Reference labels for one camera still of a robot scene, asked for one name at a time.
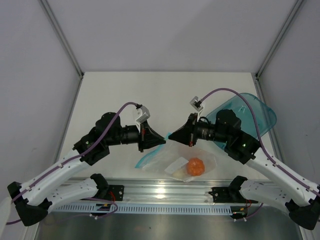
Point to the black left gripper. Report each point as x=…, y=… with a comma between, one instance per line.
x=147, y=138

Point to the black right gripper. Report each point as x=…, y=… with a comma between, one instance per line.
x=187, y=134

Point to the clear zip top bag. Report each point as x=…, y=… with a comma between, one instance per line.
x=167, y=158

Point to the orange toy pumpkin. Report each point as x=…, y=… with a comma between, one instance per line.
x=195, y=167

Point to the cream toy egg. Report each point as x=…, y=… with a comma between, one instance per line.
x=180, y=174

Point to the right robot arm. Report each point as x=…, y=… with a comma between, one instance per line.
x=296, y=195

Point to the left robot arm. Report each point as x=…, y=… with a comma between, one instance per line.
x=36, y=198

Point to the teal plastic tray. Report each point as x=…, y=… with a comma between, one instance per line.
x=265, y=117

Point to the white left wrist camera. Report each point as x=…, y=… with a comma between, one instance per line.
x=140, y=115

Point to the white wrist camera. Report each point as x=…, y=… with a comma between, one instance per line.
x=198, y=105
x=140, y=115

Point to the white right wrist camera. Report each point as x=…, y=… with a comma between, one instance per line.
x=198, y=105

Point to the aluminium mounting rail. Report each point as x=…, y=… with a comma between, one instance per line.
x=167, y=191

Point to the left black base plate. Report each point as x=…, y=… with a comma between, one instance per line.
x=115, y=193

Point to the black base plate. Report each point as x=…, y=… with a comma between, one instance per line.
x=226, y=195
x=115, y=193

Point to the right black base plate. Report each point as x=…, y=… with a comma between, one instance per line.
x=226, y=195

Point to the white slotted cable duct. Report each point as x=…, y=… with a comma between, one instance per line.
x=134, y=208

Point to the right aluminium frame post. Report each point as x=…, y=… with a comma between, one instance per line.
x=280, y=36

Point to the aluminium frame post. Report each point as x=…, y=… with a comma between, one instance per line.
x=280, y=36
x=52, y=19

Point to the left aluminium frame post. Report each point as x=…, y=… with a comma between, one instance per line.
x=52, y=19

